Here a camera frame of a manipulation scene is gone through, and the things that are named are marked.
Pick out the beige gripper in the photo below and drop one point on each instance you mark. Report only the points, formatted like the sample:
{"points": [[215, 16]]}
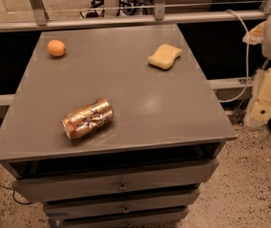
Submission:
{"points": [[259, 109]]}

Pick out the yellow sponge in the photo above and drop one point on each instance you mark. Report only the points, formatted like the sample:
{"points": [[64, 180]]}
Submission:
{"points": [[164, 56]]}

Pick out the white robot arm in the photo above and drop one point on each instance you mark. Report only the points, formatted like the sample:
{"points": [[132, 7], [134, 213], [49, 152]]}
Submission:
{"points": [[266, 40]]}

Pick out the grey drawer cabinet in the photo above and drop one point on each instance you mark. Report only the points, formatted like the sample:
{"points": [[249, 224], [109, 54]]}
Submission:
{"points": [[142, 168]]}

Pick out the crushed orange soda can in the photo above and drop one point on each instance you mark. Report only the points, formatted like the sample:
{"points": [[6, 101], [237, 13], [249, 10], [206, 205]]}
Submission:
{"points": [[87, 118]]}

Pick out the orange fruit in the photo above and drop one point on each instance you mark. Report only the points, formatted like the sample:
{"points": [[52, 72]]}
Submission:
{"points": [[56, 48]]}

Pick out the metal railing frame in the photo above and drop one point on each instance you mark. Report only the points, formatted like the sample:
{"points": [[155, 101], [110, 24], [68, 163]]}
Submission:
{"points": [[27, 15]]}

